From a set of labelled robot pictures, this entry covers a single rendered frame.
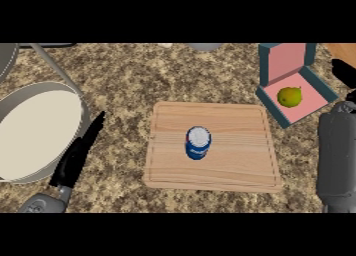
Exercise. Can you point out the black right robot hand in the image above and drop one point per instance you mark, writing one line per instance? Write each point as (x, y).
(351, 78)

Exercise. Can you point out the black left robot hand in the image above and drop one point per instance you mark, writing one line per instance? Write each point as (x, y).
(75, 156)

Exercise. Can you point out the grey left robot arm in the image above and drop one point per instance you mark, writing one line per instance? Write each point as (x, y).
(43, 204)

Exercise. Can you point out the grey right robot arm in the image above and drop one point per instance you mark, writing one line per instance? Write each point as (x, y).
(343, 156)

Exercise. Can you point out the teal and pink cardboard box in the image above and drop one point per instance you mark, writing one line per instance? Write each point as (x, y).
(295, 83)

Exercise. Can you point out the wooden cutting board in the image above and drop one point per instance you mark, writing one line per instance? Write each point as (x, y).
(213, 146)

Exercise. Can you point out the brown wooden surface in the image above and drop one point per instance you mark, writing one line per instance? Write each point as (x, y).
(351, 53)

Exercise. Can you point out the blue can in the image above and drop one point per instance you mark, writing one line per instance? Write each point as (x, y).
(198, 142)

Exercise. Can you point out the grey bowl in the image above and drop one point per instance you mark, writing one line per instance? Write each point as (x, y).
(204, 46)

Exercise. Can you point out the small white object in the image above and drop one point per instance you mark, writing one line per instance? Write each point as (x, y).
(165, 45)

